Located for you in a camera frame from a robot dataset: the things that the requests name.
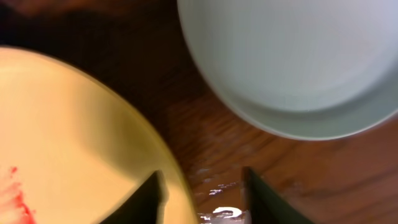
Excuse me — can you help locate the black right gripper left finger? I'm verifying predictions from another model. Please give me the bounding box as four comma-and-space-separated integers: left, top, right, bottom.
100, 170, 168, 224

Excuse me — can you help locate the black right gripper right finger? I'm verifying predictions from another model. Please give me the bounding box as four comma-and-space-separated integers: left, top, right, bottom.
243, 167, 313, 224

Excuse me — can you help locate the yellow plate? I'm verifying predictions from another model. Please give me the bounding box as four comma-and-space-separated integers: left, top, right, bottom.
1, 47, 198, 224

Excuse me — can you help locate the mint green plate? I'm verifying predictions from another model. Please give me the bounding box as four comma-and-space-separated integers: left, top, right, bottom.
177, 0, 397, 141

